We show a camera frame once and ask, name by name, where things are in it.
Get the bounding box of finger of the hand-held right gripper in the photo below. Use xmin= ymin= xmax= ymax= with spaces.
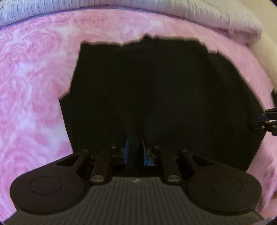
xmin=249 ymin=121 xmax=277 ymax=136
xmin=250 ymin=88 xmax=277 ymax=122

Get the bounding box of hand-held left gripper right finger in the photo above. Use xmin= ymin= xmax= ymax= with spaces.
xmin=142 ymin=139 xmax=217 ymax=185

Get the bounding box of white ribbed quilt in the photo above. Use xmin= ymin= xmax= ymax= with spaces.
xmin=0 ymin=0 xmax=263 ymax=47

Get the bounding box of black sweater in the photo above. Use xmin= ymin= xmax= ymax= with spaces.
xmin=58 ymin=36 xmax=267 ymax=178

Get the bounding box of white pillow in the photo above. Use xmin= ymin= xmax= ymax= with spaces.
xmin=247 ymin=13 xmax=277 ymax=91

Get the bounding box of pink floral blanket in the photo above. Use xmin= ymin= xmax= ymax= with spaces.
xmin=0 ymin=9 xmax=277 ymax=221

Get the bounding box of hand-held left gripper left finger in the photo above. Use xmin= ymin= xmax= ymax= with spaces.
xmin=56 ymin=138 xmax=130 ymax=185

